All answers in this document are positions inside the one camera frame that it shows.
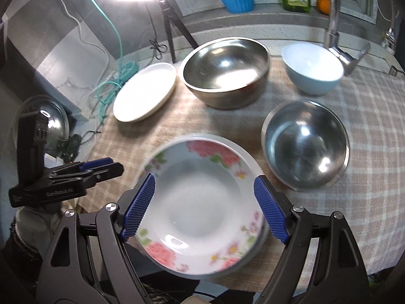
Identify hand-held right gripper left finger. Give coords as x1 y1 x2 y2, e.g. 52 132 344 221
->
36 173 156 304

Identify floral white plate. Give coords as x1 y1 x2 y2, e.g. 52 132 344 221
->
136 134 269 281

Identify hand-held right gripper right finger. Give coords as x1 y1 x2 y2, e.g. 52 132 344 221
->
253 174 372 304

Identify black cable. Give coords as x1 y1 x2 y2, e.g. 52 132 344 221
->
146 3 168 61

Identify blue fluted silicone cup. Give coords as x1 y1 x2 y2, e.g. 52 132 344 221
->
218 0 255 14

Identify plaid beige cloth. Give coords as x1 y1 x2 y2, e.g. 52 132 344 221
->
77 40 405 295

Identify teal cable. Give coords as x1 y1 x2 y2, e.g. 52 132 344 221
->
74 0 140 124

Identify white cable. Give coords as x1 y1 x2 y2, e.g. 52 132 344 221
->
44 0 110 83

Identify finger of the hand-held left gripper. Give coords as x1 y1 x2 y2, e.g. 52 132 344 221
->
44 157 114 179
60 162 125 191

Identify steel pot lid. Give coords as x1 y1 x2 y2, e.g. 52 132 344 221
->
14 97 70 157

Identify chrome faucet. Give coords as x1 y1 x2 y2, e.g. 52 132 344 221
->
323 0 371 77

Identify large steel bowl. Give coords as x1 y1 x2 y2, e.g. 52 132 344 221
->
179 37 270 110

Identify light blue ceramic bowl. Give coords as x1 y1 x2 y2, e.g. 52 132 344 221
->
281 43 345 96

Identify small dark green fan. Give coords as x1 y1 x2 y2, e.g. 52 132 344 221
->
58 133 81 162

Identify small steel bowl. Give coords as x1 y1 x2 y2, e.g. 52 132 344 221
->
261 100 351 191

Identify black tripod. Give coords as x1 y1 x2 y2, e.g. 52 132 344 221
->
156 0 199 64

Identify plain white oval plate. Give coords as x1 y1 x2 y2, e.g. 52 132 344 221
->
113 63 177 123

